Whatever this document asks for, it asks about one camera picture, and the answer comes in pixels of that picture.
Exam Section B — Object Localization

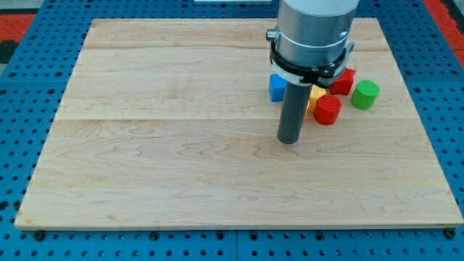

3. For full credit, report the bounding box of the red star block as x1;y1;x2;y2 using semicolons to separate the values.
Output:
329;68;357;96

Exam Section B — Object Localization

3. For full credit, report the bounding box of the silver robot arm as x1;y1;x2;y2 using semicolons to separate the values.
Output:
266;0;359;67

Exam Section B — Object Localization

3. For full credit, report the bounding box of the blue block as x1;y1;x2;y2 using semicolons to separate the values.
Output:
268;74;287;102

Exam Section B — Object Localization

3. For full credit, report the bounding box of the light wooden board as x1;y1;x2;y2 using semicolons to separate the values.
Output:
15;18;463;231

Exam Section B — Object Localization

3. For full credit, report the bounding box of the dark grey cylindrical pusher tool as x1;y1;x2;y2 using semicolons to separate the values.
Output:
277;83;312;144

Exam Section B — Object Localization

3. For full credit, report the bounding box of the yellow block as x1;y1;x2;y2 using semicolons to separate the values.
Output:
307;85;327;112

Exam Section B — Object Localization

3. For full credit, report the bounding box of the red cylinder block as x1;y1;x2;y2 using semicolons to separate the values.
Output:
314;94;342;125

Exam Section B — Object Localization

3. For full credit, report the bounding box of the black and white mounting clamp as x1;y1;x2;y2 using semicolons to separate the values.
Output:
270;42;355;88

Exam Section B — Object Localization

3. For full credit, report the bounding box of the green cylinder block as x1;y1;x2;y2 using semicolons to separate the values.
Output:
351;80;380;110

